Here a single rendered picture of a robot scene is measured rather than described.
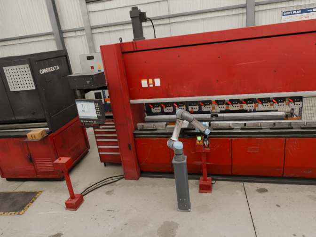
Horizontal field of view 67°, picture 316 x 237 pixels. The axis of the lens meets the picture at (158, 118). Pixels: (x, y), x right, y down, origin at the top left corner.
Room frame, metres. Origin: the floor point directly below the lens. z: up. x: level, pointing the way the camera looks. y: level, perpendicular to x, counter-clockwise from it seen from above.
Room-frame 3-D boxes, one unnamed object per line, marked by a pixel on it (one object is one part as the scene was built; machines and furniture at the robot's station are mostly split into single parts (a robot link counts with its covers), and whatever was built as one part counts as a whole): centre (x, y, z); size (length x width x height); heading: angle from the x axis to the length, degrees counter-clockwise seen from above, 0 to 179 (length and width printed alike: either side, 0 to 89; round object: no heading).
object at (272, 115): (3.76, -0.88, 0.93); 2.30 x 0.14 x 0.10; 73
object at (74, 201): (3.16, 1.46, 0.41); 0.25 x 0.20 x 0.83; 163
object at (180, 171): (2.80, -0.21, 0.39); 0.18 x 0.18 x 0.77; 77
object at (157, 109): (3.72, 0.00, 1.26); 0.15 x 0.09 x 0.17; 73
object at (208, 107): (3.48, -0.76, 1.26); 0.15 x 0.09 x 0.17; 73
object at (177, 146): (2.80, -0.21, 0.94); 0.13 x 0.12 x 0.14; 26
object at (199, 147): (3.20, -0.61, 0.75); 0.20 x 0.16 x 0.18; 73
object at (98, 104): (3.39, 0.95, 1.42); 0.45 x 0.12 x 0.36; 61
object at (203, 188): (3.17, -0.60, 0.06); 0.25 x 0.20 x 0.12; 163
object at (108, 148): (4.38, 0.92, 0.50); 0.50 x 0.50 x 1.00; 73
